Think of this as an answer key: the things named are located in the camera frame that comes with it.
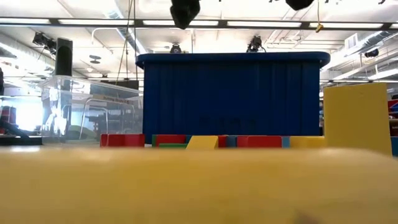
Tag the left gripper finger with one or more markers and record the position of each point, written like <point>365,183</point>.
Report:
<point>185,12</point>

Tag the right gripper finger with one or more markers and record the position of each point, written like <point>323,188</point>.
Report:
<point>299,3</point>

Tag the green long block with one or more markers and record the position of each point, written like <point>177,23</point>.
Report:
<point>172,145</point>

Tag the clear plastic container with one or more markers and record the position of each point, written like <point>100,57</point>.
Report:
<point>93,118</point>

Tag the red cube block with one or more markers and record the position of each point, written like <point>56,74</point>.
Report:
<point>259,141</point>

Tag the yellow hanging tag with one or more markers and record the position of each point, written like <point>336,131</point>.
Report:
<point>319,28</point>

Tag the black round device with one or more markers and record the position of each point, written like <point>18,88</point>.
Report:
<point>175,49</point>

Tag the small black ceiling device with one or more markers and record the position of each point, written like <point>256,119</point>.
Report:
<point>371,53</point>

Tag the blue plastic bin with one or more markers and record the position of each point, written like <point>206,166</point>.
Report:
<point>233,99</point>

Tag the dark round ceiling fixture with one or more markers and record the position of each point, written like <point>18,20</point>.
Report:
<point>94,57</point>

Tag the white container label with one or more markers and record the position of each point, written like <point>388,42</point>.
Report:
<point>113,99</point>

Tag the yellow rectangular block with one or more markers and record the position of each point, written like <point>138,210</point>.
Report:
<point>357,118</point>
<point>307,142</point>

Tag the red long block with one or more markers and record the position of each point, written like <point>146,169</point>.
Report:
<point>222,141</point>

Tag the red storage bin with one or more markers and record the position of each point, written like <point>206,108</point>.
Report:
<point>393,105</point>

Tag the black spotlight cluster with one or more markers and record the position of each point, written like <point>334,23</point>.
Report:
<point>43,40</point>

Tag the black camera device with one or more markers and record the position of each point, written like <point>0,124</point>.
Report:
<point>255,43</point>

